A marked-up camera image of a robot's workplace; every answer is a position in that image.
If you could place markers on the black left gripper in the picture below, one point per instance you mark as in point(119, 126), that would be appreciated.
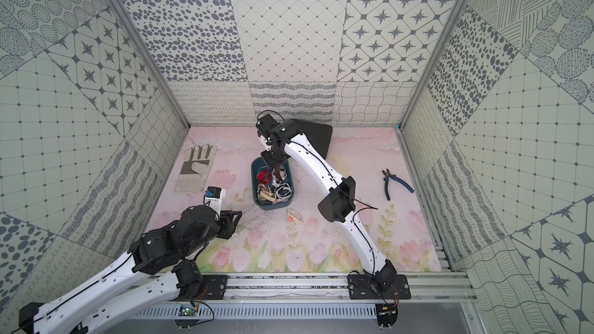
point(230, 223)

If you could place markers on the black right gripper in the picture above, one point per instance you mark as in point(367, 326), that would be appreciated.
point(265, 155)

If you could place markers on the aluminium rail frame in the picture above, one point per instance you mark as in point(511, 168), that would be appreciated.
point(425, 287)

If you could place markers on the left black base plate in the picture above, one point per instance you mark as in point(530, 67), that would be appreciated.
point(211, 287)

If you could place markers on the red watch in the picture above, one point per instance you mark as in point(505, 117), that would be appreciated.
point(264, 177)

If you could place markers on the grey white work glove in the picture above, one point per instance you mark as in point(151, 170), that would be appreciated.
point(197, 163)

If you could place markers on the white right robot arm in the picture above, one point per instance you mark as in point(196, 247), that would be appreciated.
point(339, 206)

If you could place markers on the silver white watch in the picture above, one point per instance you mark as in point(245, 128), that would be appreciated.
point(283, 191)

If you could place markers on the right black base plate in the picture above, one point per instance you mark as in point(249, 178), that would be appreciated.
point(362, 287)

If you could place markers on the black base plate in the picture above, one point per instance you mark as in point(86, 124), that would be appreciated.
point(211, 287)
point(362, 287)

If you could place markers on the black plastic tool case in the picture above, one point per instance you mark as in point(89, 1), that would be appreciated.
point(319, 135)

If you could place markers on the teal storage box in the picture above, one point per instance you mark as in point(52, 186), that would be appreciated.
point(280, 175)

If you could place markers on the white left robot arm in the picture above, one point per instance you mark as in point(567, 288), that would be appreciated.
point(111, 296)

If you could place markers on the white slotted cable duct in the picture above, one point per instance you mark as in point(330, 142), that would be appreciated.
point(341, 310)

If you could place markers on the beige watch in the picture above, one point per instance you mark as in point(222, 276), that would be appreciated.
point(267, 198)

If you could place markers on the orange white digital watch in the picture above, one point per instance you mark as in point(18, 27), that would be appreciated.
point(294, 216)

